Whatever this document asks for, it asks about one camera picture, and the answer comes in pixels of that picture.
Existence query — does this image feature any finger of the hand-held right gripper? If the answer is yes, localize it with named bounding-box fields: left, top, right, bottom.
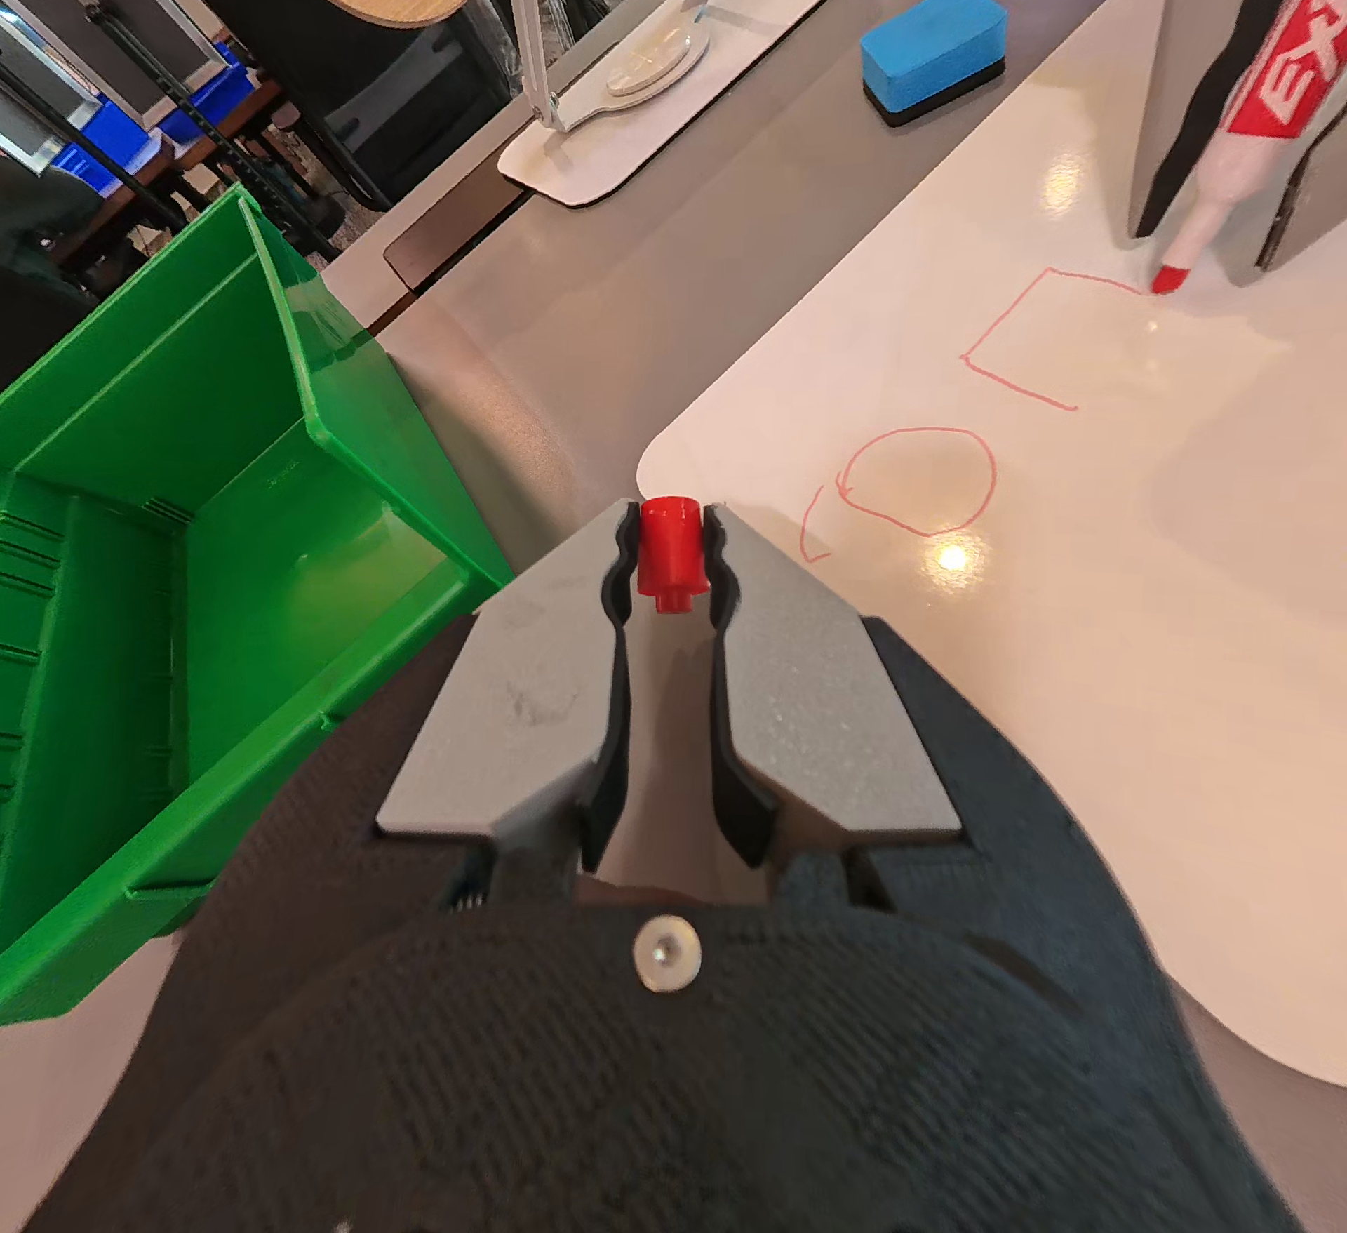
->
left=1129, top=0, right=1339, bottom=242
left=1255, top=80, right=1347, bottom=273

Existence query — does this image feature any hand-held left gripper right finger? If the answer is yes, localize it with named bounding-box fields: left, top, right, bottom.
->
left=703, top=502, right=963, bottom=867

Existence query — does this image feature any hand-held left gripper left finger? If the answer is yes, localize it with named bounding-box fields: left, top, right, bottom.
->
left=374, top=498, right=643, bottom=873

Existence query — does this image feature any red dry erase marker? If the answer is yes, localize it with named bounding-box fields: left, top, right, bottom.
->
left=1150, top=0, right=1347, bottom=296

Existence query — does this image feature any white whiteboard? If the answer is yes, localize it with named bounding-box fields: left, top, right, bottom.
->
left=636, top=0, right=1347, bottom=1087

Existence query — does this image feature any red marker cap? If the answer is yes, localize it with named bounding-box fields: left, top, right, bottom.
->
left=636, top=495, right=714, bottom=614

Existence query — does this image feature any blue whiteboard eraser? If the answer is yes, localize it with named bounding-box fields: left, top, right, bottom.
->
left=858, top=0, right=1010, bottom=127

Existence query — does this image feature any beige board on white stand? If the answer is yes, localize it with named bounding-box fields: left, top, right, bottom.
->
left=226, top=0, right=846, bottom=208

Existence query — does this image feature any green plastic bin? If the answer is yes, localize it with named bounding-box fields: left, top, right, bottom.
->
left=0, top=182, right=515, bottom=1029

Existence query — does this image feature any black office chair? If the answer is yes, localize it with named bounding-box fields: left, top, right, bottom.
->
left=147, top=0, right=516, bottom=208

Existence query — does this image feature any small blue storage bin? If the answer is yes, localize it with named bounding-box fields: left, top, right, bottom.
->
left=158, top=44, right=258, bottom=144
left=52, top=96, right=174, bottom=192

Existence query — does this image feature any dark desk cable cover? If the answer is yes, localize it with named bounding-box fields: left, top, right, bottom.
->
left=382, top=161, right=537, bottom=300

